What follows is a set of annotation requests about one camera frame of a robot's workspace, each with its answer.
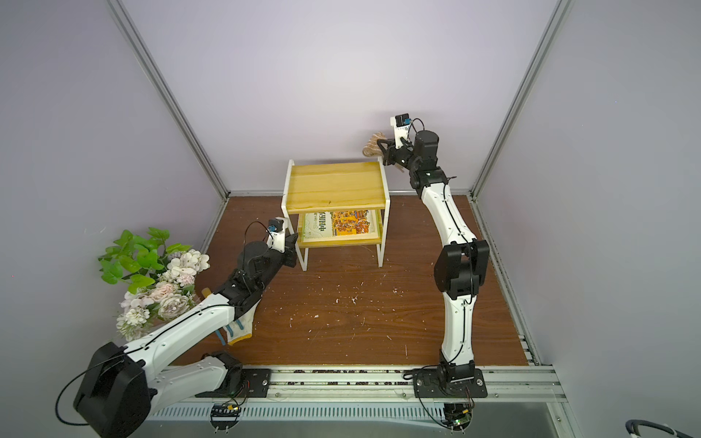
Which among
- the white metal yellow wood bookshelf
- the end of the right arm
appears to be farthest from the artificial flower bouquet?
the end of the right arm

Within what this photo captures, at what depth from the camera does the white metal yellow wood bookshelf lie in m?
0.74

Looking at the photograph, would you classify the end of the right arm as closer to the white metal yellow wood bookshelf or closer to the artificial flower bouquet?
the white metal yellow wood bookshelf
